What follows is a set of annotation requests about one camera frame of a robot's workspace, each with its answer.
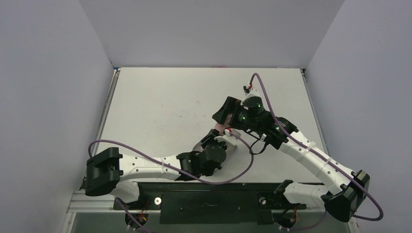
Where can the pink folding umbrella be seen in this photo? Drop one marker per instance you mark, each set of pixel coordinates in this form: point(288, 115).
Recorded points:
point(221, 127)

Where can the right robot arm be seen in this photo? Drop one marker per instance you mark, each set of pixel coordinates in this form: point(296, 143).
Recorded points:
point(342, 189)

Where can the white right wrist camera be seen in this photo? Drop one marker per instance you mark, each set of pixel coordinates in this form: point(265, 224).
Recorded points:
point(249, 92)

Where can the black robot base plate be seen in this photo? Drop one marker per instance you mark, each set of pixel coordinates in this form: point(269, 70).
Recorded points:
point(199, 203)

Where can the grey umbrella sleeve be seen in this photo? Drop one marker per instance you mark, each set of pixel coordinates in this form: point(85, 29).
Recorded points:
point(230, 143)

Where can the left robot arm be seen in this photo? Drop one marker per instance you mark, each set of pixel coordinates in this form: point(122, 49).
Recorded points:
point(112, 172)

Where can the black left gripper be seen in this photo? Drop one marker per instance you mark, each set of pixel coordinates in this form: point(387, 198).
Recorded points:
point(210, 139)

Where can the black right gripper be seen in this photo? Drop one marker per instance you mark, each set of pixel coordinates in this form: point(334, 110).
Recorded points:
point(226, 109)

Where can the aluminium table frame rail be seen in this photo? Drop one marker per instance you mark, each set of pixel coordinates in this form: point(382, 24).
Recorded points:
point(80, 204)

